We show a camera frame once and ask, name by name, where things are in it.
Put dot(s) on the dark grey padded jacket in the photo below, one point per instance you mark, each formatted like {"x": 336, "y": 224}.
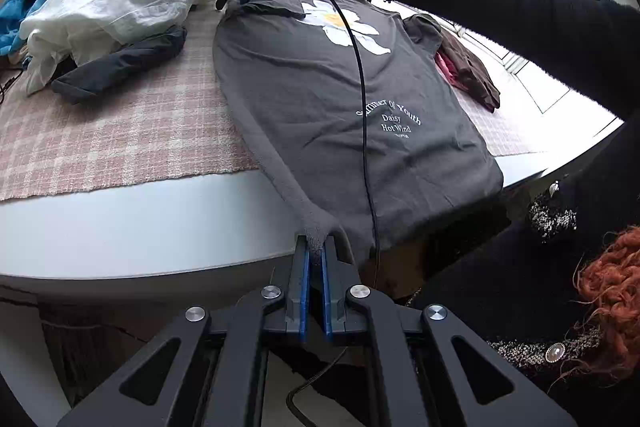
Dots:
{"x": 125, "y": 62}

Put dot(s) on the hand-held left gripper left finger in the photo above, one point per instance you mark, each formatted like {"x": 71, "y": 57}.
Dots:
{"x": 305, "y": 307}

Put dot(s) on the pink garment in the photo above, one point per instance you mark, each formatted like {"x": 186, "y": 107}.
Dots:
{"x": 447, "y": 67}

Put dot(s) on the brown garment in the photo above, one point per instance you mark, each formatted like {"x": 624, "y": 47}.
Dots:
{"x": 475, "y": 77}

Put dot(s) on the person's red curly hair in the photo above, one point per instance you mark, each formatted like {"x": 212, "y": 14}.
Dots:
{"x": 615, "y": 287}

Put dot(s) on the grey daisy print T-shirt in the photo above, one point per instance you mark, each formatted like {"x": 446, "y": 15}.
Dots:
{"x": 310, "y": 97}

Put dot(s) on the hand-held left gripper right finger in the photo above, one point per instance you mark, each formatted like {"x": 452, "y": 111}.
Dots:
{"x": 326, "y": 307}

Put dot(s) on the pink plaid blanket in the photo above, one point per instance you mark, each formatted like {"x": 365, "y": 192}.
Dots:
{"x": 125, "y": 132}

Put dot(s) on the person's black clothing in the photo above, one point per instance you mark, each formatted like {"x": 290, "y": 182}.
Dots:
{"x": 500, "y": 282}

